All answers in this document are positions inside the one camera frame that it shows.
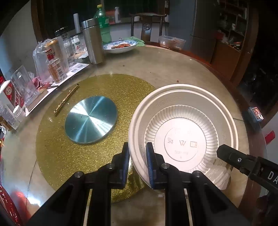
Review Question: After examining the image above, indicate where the white plastic bowl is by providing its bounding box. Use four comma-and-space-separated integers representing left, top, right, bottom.
128, 84, 238, 190

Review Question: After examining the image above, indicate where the silver round turntable disc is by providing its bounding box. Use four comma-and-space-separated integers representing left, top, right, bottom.
65, 96, 118, 144

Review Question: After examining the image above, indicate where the blue cigarette pack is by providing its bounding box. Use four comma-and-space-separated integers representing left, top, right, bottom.
248, 107, 264, 122

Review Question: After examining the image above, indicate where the gold glitter round placemat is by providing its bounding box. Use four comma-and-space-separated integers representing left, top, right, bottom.
36, 74, 155, 190

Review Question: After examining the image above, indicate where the white small pill bottle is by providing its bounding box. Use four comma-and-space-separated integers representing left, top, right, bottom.
13, 105, 25, 122

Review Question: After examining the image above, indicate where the small glass liquor bottle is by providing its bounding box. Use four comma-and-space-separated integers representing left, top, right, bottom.
46, 49, 66, 83

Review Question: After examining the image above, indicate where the blue white food plate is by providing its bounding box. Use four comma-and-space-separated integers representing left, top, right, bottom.
103, 40, 138, 54

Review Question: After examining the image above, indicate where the clear plastic food container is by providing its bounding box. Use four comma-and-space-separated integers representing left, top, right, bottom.
159, 35, 186, 51

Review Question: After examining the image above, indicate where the white bottle red cap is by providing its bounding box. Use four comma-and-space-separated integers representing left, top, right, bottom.
1, 80, 25, 111

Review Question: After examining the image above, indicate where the clear glass pitcher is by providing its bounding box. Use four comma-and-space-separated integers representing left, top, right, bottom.
11, 65, 39, 106

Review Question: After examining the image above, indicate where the green soda bottle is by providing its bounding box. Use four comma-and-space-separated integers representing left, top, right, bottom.
94, 4, 112, 44

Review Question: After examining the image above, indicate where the bagged red can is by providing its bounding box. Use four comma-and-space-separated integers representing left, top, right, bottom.
32, 37, 69, 83

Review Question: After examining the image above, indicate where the dark wooden chair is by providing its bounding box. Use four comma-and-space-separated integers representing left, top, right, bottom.
130, 13, 167, 42

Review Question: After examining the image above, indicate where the steel thermos flask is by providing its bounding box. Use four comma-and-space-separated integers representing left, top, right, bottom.
81, 18, 105, 64

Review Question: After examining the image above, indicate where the white roll on sill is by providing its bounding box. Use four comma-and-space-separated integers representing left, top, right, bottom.
73, 13, 81, 33

